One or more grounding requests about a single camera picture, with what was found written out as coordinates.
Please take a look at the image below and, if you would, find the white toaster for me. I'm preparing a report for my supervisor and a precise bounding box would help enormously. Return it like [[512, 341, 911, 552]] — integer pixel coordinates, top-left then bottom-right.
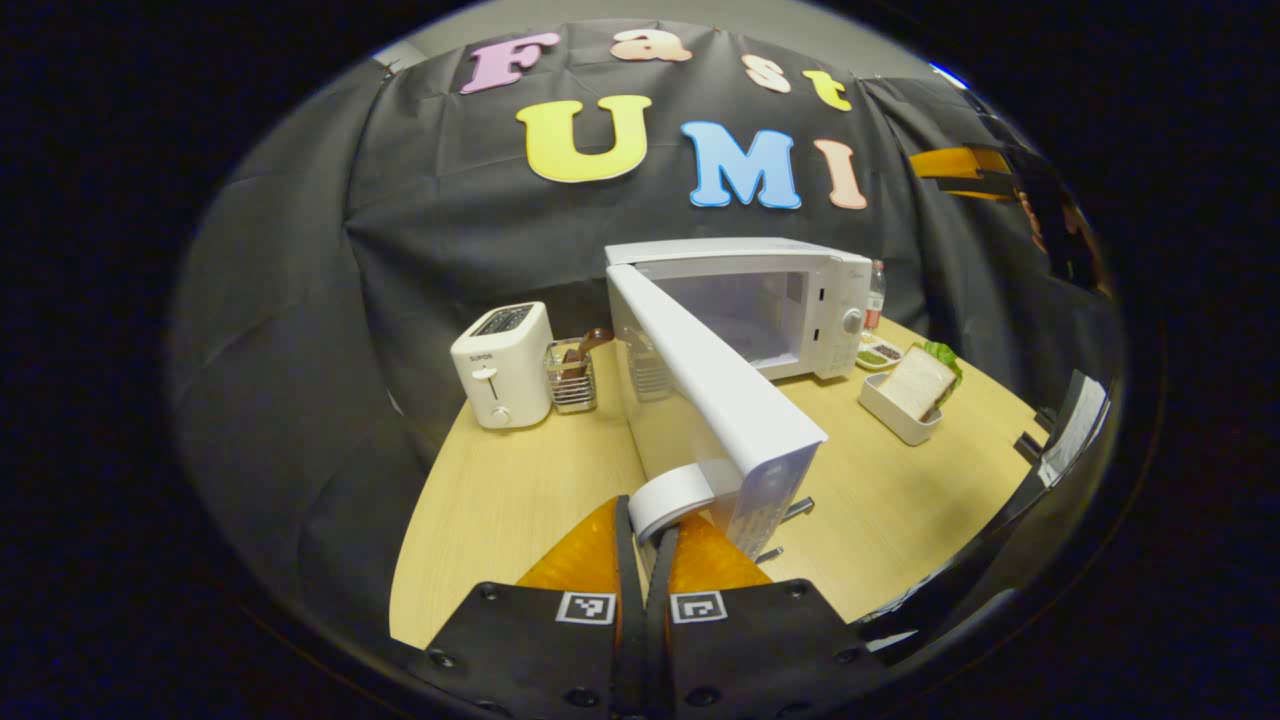
[[450, 301, 555, 432]]

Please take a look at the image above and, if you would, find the black backdrop cloth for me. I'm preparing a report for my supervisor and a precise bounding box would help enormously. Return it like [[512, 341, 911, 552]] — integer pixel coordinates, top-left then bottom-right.
[[165, 18, 1126, 646]]

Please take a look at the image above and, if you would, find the white microwave oven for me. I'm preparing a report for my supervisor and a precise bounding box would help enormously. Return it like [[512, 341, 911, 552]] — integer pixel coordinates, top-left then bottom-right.
[[603, 236, 874, 566]]

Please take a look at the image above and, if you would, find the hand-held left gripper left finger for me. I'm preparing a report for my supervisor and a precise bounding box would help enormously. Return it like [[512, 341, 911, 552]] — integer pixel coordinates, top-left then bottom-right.
[[413, 494, 646, 720]]

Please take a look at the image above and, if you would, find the sandwich with green lettuce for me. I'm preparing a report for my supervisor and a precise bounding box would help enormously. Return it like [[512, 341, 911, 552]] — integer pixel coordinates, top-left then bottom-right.
[[880, 340, 965, 423]]

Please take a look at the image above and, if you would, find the brown wooden spoon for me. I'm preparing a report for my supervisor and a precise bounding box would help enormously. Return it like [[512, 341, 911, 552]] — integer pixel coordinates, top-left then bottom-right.
[[560, 327, 614, 381]]

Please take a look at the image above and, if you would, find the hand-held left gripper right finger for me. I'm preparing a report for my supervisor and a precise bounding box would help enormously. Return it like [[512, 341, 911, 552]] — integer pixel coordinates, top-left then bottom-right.
[[643, 510, 893, 720]]

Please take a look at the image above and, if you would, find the metal wire utensil holder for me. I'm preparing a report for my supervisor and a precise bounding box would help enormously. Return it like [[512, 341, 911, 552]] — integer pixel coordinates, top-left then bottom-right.
[[544, 338, 601, 415]]

